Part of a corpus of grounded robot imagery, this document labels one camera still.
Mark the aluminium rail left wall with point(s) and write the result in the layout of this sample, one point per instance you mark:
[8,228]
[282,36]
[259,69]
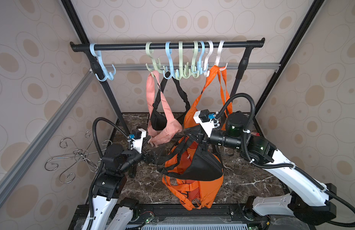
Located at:
[22,165]

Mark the orange backpack bottom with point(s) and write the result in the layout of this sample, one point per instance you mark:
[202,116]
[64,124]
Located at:
[193,194]

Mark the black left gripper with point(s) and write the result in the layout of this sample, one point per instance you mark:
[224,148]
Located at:
[147,156]

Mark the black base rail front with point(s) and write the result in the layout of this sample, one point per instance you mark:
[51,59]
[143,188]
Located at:
[218,217]

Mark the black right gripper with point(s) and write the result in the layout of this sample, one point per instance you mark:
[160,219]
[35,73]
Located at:
[203,138]

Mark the orange sling bag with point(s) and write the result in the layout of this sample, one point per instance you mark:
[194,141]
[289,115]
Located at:
[206,93]

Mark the black corner frame post left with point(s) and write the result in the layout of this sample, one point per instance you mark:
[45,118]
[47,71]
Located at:
[70,10]

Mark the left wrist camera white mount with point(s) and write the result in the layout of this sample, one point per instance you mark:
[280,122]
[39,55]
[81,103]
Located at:
[136,138]

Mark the light green hook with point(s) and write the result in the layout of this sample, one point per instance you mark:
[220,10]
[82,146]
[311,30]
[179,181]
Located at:
[193,68]
[156,63]
[183,70]

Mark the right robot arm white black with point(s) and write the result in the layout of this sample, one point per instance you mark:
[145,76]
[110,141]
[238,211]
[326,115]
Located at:
[308,201]

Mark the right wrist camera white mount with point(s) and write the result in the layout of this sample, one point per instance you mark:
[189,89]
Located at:
[207,120]

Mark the black corner frame post right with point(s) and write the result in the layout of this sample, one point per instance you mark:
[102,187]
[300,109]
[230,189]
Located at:
[299,35]

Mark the light blue hook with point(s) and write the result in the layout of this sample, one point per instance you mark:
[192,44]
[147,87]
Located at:
[202,52]
[104,73]
[170,67]

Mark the pink sling bag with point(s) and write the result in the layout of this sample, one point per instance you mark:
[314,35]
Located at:
[161,128]

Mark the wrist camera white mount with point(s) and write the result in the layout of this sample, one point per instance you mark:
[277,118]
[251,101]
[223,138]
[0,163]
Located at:
[207,120]
[136,138]

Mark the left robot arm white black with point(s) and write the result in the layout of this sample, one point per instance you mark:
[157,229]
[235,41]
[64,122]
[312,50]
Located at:
[105,211]

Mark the black corner frame post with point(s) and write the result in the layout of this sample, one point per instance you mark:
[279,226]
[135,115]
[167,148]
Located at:
[70,10]
[299,35]

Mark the chrome jewelry stand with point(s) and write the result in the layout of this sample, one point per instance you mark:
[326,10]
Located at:
[72,154]

